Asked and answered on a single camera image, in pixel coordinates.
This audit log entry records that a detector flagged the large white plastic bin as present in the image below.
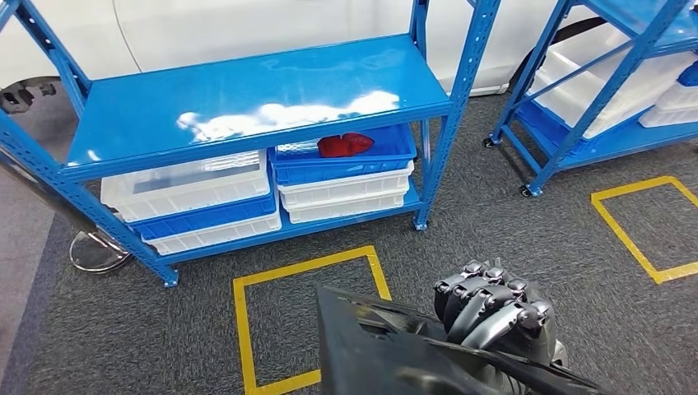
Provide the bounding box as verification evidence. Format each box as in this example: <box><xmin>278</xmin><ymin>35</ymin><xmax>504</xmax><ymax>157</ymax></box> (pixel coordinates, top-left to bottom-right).
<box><xmin>531</xmin><ymin>24</ymin><xmax>698</xmax><ymax>140</ymax></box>

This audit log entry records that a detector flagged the blue steel shelf rack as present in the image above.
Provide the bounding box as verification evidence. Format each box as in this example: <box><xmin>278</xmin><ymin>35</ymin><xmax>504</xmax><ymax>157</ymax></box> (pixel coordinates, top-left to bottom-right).
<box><xmin>0</xmin><ymin>0</ymin><xmax>503</xmax><ymax>288</ymax></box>
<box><xmin>482</xmin><ymin>0</ymin><xmax>698</xmax><ymax>198</ymax></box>

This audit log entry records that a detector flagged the yellow floor tape square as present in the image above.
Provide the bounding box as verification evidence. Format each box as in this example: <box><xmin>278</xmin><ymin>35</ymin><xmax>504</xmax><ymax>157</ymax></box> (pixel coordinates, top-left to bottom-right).
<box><xmin>591</xmin><ymin>175</ymin><xmax>698</xmax><ymax>286</ymax></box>

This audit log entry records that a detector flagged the red plastic part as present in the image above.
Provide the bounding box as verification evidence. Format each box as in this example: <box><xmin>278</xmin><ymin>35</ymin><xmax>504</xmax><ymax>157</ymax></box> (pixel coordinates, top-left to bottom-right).
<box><xmin>317</xmin><ymin>132</ymin><xmax>375</xmax><ymax>159</ymax></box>

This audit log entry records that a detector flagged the white car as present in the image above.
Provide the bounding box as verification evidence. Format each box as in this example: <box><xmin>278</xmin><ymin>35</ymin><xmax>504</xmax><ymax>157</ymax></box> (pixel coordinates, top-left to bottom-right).
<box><xmin>0</xmin><ymin>0</ymin><xmax>607</xmax><ymax>115</ymax></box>

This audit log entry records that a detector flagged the small white plastic bin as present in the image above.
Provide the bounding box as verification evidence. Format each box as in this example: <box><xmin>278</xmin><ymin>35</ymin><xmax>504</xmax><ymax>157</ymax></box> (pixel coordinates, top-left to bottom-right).
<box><xmin>638</xmin><ymin>81</ymin><xmax>698</xmax><ymax>129</ymax></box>

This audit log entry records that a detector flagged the blue plastic object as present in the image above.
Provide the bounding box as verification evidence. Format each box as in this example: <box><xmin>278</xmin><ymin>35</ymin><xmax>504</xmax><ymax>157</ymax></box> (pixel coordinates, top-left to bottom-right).
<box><xmin>676</xmin><ymin>59</ymin><xmax>698</xmax><ymax>88</ymax></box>

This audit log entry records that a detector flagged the black plastic car part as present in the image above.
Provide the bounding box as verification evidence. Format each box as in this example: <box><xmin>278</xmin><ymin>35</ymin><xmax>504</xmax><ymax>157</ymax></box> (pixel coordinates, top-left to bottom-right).
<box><xmin>314</xmin><ymin>284</ymin><xmax>612</xmax><ymax>395</ymax></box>

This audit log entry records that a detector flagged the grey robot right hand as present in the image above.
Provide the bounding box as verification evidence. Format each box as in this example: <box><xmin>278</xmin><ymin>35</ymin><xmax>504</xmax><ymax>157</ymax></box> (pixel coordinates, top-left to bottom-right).
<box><xmin>433</xmin><ymin>260</ymin><xmax>570</xmax><ymax>373</ymax></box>

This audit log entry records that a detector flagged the chrome stanchion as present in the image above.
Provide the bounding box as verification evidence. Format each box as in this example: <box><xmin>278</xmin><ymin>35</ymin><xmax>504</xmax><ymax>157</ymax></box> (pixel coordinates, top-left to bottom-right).
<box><xmin>0</xmin><ymin>146</ymin><xmax>133</xmax><ymax>274</ymax></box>

